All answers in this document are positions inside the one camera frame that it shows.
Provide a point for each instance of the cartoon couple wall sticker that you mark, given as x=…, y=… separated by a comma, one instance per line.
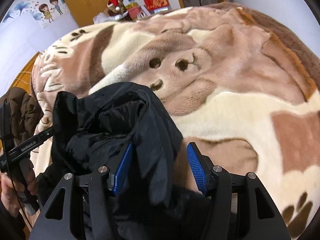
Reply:
x=43, y=12

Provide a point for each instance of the person's left hand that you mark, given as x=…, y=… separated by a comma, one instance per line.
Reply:
x=11, y=186

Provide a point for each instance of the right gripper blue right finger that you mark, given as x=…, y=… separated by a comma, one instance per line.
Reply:
x=201, y=166

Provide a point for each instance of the brown puffer coat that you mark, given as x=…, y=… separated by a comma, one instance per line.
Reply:
x=25, y=113

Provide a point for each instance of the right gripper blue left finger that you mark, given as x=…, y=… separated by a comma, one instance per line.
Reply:
x=118, y=168

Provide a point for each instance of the brown plush bear blanket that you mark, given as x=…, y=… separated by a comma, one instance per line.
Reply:
x=235, y=81

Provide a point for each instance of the santa hat plush toy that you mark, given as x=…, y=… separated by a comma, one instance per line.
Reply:
x=114, y=7

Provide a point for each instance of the black puffer jacket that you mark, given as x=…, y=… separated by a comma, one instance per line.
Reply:
x=92, y=132

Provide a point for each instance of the red gift box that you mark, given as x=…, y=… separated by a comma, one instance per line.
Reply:
x=152, y=5

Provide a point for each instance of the wooden bedside desk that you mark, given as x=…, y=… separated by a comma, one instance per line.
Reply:
x=23, y=79

